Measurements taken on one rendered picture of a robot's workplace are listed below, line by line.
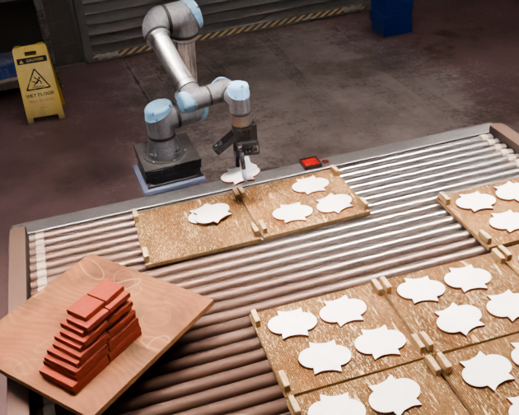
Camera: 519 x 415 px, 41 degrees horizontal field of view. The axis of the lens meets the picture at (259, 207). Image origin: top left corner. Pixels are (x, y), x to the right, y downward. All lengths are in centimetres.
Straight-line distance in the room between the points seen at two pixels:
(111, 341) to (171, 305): 25
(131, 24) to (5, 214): 297
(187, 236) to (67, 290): 52
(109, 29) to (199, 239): 486
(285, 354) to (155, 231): 80
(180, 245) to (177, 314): 50
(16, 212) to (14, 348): 284
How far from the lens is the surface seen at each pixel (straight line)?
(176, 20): 272
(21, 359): 201
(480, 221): 254
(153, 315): 202
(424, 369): 196
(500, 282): 228
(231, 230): 250
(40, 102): 602
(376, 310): 213
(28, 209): 483
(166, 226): 258
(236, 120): 247
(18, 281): 247
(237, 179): 256
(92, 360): 186
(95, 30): 715
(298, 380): 192
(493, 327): 211
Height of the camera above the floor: 232
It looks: 32 degrees down
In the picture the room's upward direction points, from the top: 5 degrees counter-clockwise
